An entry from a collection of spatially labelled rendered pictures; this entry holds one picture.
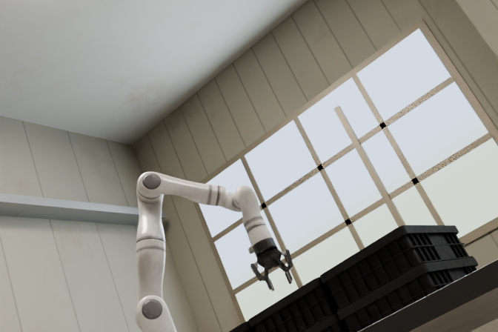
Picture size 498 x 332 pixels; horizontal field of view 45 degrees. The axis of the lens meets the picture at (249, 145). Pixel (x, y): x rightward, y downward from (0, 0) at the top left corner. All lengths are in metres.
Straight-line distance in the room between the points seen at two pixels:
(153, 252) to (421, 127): 2.41
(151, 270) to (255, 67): 2.95
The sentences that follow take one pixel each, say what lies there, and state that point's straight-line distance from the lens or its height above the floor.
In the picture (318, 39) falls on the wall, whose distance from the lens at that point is 4.44.
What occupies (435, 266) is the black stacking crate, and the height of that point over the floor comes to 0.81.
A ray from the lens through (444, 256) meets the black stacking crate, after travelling 1.78.
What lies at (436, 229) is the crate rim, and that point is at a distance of 1.83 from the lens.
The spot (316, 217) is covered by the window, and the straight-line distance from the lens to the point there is 4.16.
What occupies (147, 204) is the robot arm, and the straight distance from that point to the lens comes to 2.05.
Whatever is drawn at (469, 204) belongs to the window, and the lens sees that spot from 3.81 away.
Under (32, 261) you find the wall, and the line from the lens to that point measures 3.99.
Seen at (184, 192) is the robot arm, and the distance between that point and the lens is 2.01.
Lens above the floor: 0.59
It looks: 25 degrees up
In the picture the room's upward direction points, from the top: 25 degrees counter-clockwise
